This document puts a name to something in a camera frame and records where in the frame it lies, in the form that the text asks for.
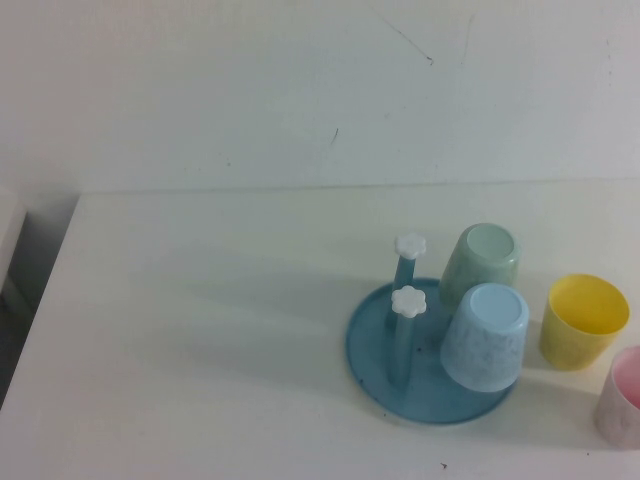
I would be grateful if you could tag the light blue plastic cup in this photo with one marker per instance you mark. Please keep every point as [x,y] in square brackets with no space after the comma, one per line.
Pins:
[480,350]

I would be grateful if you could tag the blue cup stand white caps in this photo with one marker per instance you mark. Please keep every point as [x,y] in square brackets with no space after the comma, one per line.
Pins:
[380,370]

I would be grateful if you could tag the green plastic cup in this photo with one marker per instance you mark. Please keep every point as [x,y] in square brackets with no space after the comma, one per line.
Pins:
[465,280]

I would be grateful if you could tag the yellow plastic cup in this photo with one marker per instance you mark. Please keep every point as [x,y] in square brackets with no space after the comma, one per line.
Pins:
[565,345]

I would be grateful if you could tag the pink plastic cup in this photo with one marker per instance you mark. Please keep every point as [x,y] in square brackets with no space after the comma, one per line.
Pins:
[615,410]

